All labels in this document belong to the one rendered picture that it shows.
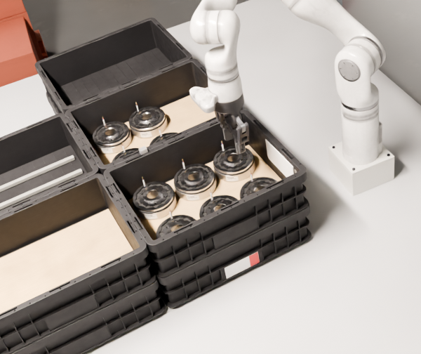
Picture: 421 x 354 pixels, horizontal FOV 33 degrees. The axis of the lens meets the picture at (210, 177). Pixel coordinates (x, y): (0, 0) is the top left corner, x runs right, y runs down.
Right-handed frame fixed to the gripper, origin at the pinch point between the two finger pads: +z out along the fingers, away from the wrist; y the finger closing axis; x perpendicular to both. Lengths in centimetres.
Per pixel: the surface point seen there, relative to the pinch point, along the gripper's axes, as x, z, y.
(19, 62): 25, 54, 170
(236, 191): 3.7, 11.0, -4.6
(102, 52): 9, 6, 70
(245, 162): -2.1, 8.0, 0.0
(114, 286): 40.6, 8.5, -17.4
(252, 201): 5.9, 1.8, -18.8
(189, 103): -3.1, 11.1, 35.2
